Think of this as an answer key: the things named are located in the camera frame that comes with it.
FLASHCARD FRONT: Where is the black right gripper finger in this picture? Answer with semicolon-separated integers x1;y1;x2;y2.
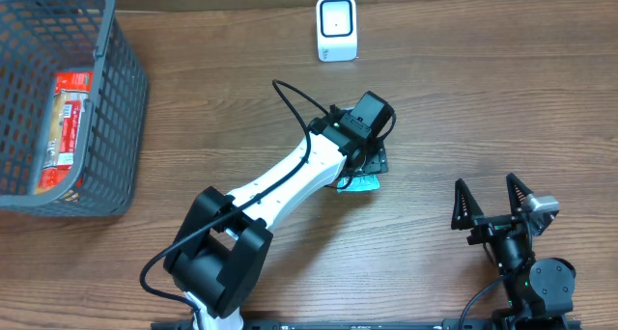
506;173;533;214
451;179;484;230

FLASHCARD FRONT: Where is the teal tissue pack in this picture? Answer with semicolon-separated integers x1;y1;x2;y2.
336;175;380;193

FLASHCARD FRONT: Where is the orange spaghetti package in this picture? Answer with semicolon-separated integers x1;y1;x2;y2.
35;71;93;194

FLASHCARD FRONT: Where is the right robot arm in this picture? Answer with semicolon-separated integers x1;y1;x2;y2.
451;173;582;330

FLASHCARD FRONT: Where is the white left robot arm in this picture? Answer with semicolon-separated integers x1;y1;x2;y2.
163;108;396;329

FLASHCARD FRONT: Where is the white barcode scanner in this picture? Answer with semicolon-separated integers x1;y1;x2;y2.
315;0;358;63

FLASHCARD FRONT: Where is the grey plastic basket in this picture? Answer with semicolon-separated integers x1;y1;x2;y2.
1;0;149;217

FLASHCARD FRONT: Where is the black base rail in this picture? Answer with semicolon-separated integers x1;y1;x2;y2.
150;318;582;330

